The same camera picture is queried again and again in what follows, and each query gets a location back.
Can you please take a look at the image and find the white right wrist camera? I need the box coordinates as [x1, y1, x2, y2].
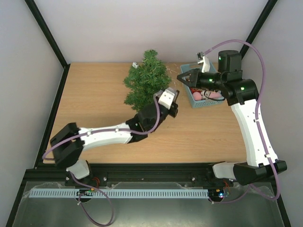
[197, 52, 210, 73]

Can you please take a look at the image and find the small green christmas tree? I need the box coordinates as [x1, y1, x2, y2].
[124, 49, 171, 112]

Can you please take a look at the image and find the light blue plastic basket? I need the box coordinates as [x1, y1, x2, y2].
[180, 61, 227, 109]

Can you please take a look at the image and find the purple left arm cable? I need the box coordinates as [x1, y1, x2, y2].
[42, 94, 164, 227]

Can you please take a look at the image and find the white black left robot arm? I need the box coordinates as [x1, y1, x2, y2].
[48, 87, 179, 180]

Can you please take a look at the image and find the pink heart ornament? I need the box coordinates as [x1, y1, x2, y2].
[208, 92, 222, 99]

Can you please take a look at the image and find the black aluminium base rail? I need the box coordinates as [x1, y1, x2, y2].
[23, 162, 275, 187]

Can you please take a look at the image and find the pink pompom ornament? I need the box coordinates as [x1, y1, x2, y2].
[192, 92, 202, 101]

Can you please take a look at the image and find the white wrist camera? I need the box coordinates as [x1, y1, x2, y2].
[197, 52, 210, 73]
[158, 87, 178, 110]

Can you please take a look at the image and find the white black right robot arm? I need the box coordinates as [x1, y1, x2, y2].
[177, 50, 287, 185]

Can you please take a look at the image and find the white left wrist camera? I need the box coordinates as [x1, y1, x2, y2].
[158, 87, 178, 110]

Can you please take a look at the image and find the light blue cable duct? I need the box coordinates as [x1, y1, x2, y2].
[29, 189, 209, 199]

